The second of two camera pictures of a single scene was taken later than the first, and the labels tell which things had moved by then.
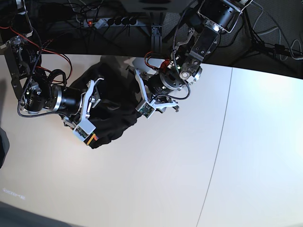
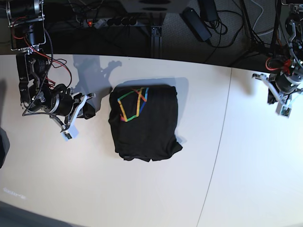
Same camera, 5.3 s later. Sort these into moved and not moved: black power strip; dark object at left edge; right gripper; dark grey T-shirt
Moved: dark grey T-shirt; right gripper
Not moved: black power strip; dark object at left edge
